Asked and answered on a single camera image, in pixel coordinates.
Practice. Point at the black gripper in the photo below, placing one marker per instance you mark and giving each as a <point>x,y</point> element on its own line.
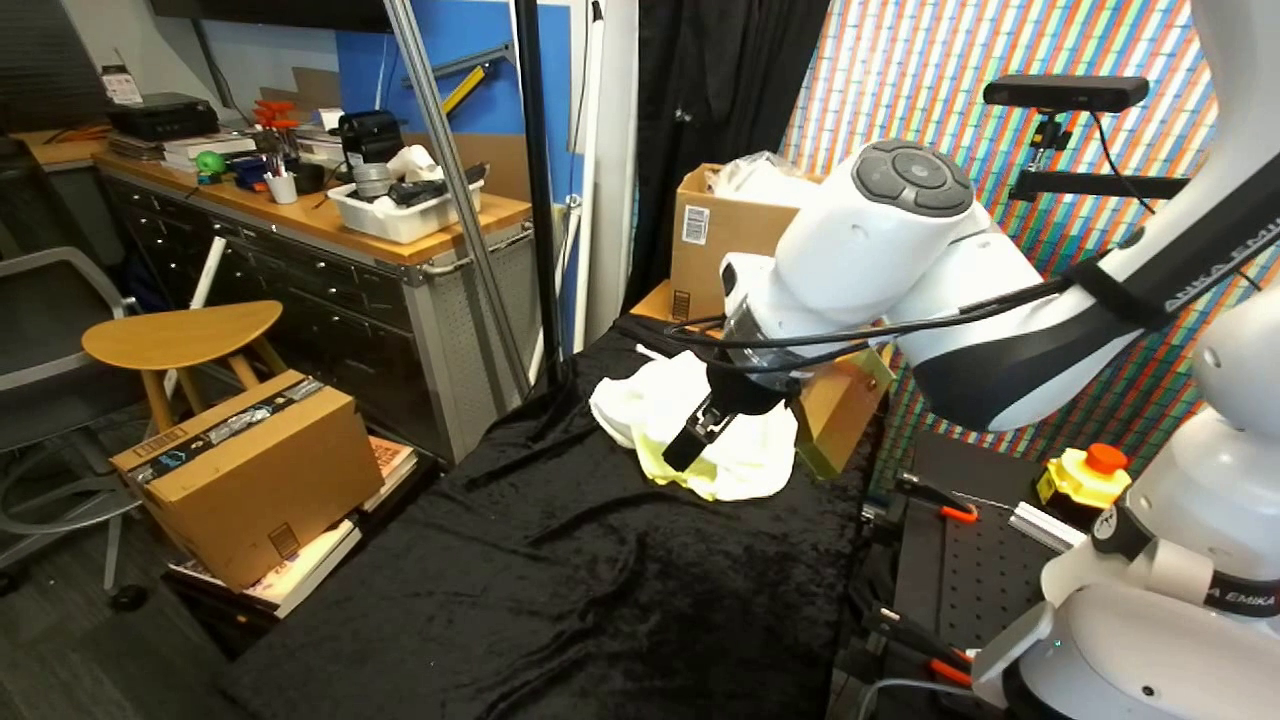
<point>742,388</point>

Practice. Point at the pale yellow cloth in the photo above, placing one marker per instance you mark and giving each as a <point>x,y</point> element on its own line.
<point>745,452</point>

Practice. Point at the white cloth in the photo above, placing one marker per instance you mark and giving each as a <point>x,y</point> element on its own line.
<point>642,394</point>

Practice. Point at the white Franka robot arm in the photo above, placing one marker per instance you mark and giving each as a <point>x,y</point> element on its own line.
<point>934,253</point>

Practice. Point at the open cardboard box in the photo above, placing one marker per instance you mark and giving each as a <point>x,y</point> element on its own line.
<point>712,247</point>

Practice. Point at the black velvet tablecloth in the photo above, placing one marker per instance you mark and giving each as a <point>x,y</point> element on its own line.
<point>562,572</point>

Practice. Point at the black vertical pole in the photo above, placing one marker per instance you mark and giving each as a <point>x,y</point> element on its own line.
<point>536,202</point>

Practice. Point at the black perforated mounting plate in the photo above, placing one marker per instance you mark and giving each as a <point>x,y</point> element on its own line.
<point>960,587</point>

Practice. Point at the black curtain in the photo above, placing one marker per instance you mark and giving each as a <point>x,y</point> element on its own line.
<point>723,83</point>

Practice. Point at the silver metal bar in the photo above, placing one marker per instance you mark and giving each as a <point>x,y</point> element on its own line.
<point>1047,525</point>

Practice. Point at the white plastic tray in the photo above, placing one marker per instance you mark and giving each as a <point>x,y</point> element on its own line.
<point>401,220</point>

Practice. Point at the yellow emergency stop button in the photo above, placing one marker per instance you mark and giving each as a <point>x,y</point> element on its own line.
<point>1082,480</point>

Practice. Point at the silver metal pole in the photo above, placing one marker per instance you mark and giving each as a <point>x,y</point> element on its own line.
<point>445,144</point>

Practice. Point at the wooden top workbench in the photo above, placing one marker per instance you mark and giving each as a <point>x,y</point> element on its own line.
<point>333,285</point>

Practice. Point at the colourful patterned panel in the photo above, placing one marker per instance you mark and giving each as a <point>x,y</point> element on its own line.
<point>905,83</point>

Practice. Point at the yellow tool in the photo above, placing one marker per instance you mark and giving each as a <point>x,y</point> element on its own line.
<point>463,86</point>

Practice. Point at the cardboard box with black tape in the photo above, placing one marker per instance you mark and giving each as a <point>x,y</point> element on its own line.
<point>266,493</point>

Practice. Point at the black microscope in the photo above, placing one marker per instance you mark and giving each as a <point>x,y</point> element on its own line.
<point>368,141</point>

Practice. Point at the white cup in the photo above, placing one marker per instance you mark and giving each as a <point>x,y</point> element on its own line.
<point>283,184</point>

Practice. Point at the wooden stool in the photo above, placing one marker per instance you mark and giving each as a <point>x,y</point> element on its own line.
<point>183,333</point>

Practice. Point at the red flower ornament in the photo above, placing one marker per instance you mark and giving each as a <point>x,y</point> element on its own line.
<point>272,113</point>

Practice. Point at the green ball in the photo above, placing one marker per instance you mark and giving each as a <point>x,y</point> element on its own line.
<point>210,166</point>

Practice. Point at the black case on bench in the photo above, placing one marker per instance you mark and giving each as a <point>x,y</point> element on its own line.
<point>163,113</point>

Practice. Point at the gray office chair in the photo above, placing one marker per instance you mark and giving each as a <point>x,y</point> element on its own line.
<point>47,253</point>

